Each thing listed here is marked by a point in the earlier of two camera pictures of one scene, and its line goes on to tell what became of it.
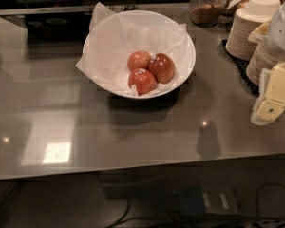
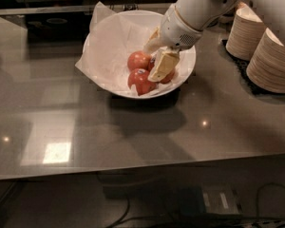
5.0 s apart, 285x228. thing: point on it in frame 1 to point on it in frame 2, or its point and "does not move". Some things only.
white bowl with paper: [113, 36] does not move
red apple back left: [139, 60] does not move
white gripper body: [282, 32] to [177, 31]
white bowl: [107, 48] does not move
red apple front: [143, 80] does not move
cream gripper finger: [276, 91] to [165, 65]
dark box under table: [200, 199] does not move
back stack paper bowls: [255, 11] does not move
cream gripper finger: [260, 33] to [154, 42]
